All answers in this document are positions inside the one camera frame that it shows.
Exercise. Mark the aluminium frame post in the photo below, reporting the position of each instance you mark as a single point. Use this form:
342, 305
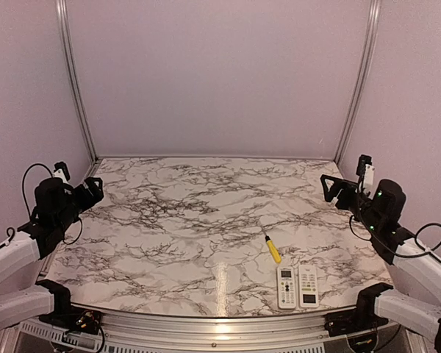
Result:
368, 49
65, 34

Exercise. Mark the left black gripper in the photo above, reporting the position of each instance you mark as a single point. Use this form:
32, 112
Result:
97, 193

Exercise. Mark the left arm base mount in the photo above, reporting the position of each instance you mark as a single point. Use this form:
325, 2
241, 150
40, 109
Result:
76, 320

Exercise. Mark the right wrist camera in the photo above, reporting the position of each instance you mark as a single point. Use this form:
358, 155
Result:
365, 171

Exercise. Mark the right aluminium frame post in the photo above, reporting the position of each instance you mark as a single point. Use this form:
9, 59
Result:
368, 49

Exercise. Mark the left aluminium frame post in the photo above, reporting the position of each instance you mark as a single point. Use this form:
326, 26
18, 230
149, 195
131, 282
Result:
65, 34

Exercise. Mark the front aluminium table rail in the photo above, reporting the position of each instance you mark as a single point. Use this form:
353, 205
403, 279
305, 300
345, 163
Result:
303, 332

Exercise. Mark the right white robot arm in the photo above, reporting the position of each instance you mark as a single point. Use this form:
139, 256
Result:
396, 246

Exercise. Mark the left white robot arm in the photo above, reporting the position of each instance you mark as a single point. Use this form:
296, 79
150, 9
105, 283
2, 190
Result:
29, 244

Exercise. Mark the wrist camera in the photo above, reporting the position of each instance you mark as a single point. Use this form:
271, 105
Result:
61, 171
365, 171

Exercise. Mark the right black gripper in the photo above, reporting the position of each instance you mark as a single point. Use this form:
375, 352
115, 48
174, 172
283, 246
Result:
347, 186

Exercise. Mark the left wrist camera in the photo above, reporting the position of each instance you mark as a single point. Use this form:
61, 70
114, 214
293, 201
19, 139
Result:
61, 171

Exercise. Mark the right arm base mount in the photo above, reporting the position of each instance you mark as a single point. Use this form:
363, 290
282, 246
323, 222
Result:
350, 321

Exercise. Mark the yellow handle screwdriver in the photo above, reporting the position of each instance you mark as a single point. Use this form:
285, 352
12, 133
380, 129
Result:
272, 248

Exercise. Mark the white remote control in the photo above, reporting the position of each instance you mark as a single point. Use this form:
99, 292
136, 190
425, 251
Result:
308, 286
286, 291

